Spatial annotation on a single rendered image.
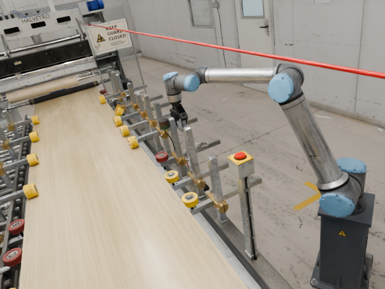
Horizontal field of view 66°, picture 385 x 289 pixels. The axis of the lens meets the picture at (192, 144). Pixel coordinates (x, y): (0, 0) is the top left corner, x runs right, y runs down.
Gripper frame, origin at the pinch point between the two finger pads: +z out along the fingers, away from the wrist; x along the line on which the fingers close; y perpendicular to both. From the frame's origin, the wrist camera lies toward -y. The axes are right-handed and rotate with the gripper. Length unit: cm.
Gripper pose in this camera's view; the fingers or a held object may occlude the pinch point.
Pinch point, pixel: (183, 130)
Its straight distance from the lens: 189.4
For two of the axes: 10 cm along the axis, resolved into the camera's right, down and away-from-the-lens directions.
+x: -8.9, 3.4, -3.0
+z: 1.8, 8.7, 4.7
